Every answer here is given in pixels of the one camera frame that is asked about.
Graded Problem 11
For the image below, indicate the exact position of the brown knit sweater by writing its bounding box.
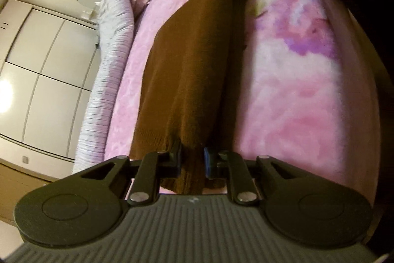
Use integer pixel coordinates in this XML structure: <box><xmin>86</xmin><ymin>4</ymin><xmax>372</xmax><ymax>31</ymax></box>
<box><xmin>130</xmin><ymin>0</ymin><xmax>246</xmax><ymax>194</ymax></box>

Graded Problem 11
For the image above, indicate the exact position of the grey striped duvet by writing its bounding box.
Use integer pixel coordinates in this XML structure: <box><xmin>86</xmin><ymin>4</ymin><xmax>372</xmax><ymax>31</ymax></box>
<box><xmin>73</xmin><ymin>0</ymin><xmax>134</xmax><ymax>174</ymax></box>

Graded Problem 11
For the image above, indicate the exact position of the pink floral bed blanket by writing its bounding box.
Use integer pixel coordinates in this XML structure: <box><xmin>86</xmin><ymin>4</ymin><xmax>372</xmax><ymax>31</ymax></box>
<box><xmin>104</xmin><ymin>0</ymin><xmax>381</xmax><ymax>202</ymax></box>

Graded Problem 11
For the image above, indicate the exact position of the wooden door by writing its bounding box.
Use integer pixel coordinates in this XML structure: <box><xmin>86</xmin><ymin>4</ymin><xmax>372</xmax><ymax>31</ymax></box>
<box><xmin>0</xmin><ymin>164</ymin><xmax>50</xmax><ymax>226</ymax></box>

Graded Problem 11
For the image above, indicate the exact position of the white wardrobe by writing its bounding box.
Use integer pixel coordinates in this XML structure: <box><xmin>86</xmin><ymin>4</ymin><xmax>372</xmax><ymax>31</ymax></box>
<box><xmin>1</xmin><ymin>0</ymin><xmax>100</xmax><ymax>179</ymax></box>

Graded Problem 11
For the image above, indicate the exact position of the wall socket plate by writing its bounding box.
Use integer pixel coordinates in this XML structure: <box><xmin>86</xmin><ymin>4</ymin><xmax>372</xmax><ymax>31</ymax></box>
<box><xmin>22</xmin><ymin>156</ymin><xmax>29</xmax><ymax>164</ymax></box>

